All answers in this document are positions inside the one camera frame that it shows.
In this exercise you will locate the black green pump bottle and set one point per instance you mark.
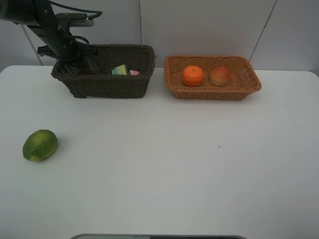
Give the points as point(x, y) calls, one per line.
point(119, 70)

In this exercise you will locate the dark brown wicker basket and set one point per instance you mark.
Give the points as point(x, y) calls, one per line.
point(136, 57)

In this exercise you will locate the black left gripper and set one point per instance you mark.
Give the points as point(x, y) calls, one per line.
point(62, 46)

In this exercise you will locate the orange tangerine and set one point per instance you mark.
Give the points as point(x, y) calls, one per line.
point(192, 76)

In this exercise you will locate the green mango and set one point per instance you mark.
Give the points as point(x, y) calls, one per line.
point(40, 145)

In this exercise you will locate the red yellow peach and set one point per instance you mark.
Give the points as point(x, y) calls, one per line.
point(220, 76)

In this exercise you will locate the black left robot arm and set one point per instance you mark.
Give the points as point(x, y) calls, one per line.
point(51, 22)

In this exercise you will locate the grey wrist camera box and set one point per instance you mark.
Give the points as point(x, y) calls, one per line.
point(74, 20)

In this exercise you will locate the translucent purple cup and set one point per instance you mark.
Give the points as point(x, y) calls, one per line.
point(87, 65)

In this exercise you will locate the pink detergent bottle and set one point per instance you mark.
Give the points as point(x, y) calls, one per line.
point(134, 72)

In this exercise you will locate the orange wicker basket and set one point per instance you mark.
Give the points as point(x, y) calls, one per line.
point(243, 79)

